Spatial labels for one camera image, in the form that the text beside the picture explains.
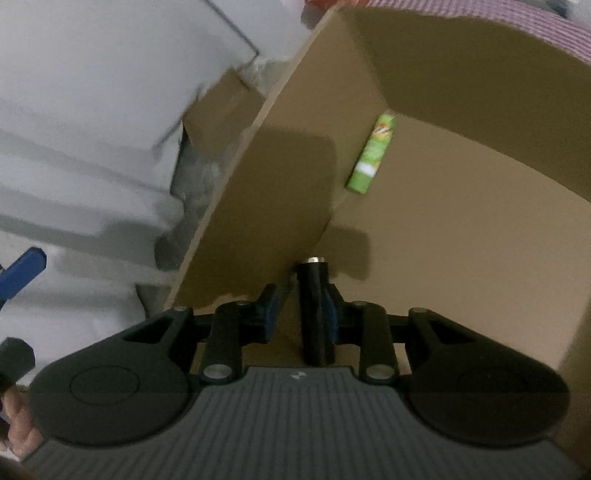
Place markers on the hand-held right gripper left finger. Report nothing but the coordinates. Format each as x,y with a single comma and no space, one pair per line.
271,314

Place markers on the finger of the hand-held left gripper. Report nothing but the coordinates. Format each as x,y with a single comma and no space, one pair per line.
23,272

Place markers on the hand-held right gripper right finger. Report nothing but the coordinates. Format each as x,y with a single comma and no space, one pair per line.
330,318

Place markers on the black cylindrical battery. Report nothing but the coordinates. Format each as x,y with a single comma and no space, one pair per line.
315,309

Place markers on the brown cardboard box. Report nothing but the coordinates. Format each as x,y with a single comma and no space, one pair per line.
452,230

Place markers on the person's left hand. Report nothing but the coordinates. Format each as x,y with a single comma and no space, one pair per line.
21,424

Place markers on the green cylindrical battery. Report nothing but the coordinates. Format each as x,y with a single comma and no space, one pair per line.
373,154

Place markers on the purple checked cloth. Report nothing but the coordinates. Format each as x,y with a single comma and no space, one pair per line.
521,18

